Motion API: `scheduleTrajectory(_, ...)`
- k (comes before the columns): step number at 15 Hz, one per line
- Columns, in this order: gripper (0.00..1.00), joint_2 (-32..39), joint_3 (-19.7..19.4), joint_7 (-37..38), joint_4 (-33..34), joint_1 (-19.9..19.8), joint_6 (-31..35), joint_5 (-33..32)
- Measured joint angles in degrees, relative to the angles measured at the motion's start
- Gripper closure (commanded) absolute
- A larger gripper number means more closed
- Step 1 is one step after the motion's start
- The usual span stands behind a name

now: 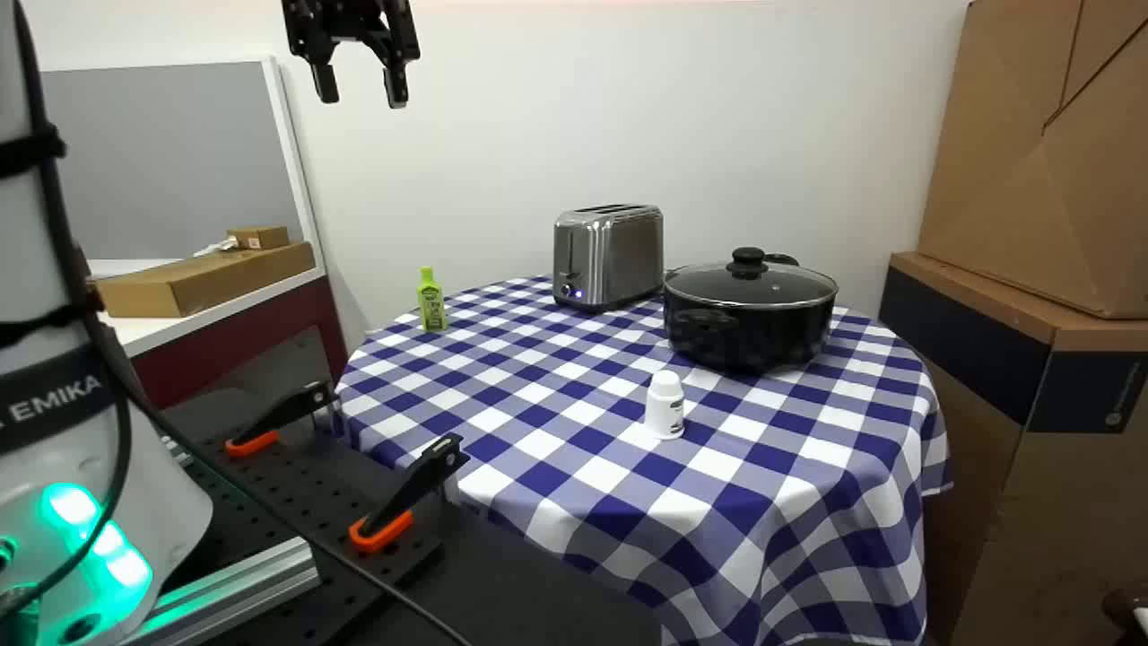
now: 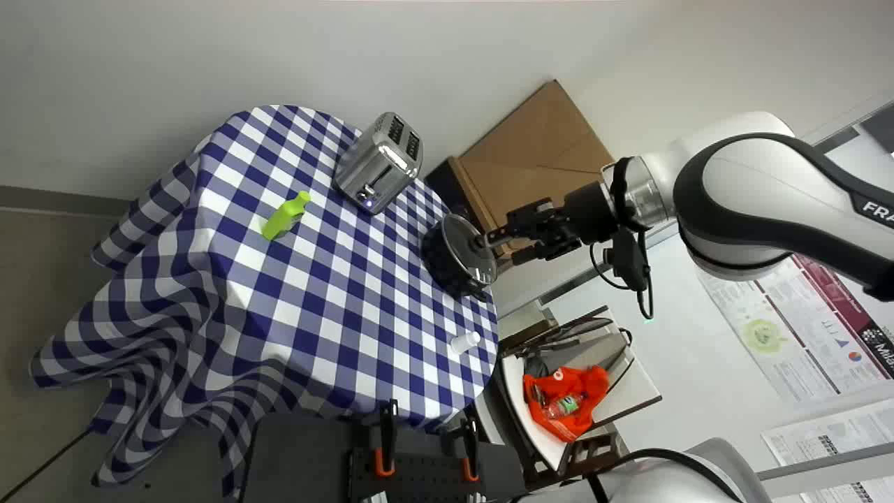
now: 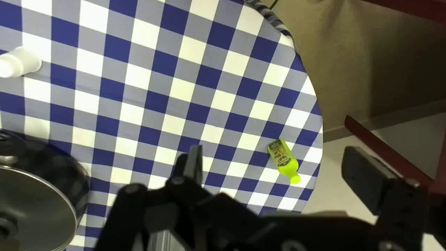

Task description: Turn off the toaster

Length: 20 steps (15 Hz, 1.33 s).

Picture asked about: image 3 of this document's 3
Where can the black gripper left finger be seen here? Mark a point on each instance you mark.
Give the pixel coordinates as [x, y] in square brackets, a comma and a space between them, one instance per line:
[194, 162]

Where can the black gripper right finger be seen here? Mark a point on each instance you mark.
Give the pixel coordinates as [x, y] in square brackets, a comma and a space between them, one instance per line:
[371, 181]

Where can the green plastic bottle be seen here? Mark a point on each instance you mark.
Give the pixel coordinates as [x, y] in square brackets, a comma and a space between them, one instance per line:
[282, 158]

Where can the blue white checkered tablecloth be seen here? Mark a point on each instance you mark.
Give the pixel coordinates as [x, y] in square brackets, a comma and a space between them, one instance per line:
[154, 84]

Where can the black cooking pot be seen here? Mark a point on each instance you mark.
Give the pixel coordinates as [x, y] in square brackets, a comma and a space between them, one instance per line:
[56, 158]

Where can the glass pot lid black knob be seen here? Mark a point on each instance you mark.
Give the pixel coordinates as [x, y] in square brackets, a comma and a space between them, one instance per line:
[33, 209]

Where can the white plastic bottle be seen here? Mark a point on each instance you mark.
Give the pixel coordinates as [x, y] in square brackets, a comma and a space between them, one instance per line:
[16, 63]

